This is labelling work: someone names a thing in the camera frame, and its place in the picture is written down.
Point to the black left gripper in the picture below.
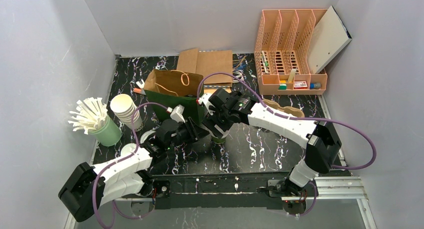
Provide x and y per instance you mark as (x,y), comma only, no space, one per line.
(192,128)

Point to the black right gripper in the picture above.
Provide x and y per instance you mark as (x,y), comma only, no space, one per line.
(214,123)

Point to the green paper coffee cup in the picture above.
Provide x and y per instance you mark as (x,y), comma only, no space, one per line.
(218,140)

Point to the brown pulp cup carrier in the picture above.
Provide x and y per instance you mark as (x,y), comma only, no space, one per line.
(296,112)

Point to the green kraft paper bag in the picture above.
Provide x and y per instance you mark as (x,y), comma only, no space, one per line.
(171,88)

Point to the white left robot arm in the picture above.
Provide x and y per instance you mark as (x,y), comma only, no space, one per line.
(91,186)

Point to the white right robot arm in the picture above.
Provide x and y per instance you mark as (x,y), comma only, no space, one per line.
(319,138)

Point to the white cup lid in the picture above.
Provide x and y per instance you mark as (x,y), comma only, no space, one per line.
(145,136)
(128,149)

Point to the stack of flat paper bags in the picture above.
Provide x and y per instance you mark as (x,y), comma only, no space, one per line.
(193,66)

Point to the teal and orange stapler tools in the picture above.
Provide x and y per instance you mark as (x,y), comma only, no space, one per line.
(139,87)

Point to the red and white small box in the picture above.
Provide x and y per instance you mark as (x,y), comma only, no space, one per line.
(298,85)

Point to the stack of white paper cups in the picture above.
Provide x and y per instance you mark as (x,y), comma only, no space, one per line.
(125,109)

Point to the orange plastic file organizer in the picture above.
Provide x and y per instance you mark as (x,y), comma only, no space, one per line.
(281,50)

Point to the grey blue small bottle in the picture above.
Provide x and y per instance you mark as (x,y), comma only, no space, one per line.
(315,86)

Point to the green cup of white straws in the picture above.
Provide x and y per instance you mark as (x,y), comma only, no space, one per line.
(91,117)

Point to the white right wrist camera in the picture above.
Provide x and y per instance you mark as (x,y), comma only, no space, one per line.
(204,101)

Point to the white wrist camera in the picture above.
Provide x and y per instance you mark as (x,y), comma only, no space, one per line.
(204,101)
(177,114)

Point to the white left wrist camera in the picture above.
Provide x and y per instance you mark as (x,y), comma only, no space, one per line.
(177,114)

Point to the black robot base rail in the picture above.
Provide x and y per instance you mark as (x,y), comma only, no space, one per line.
(229,190)

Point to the white board leaning on wall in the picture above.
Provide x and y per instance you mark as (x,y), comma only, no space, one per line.
(328,39)

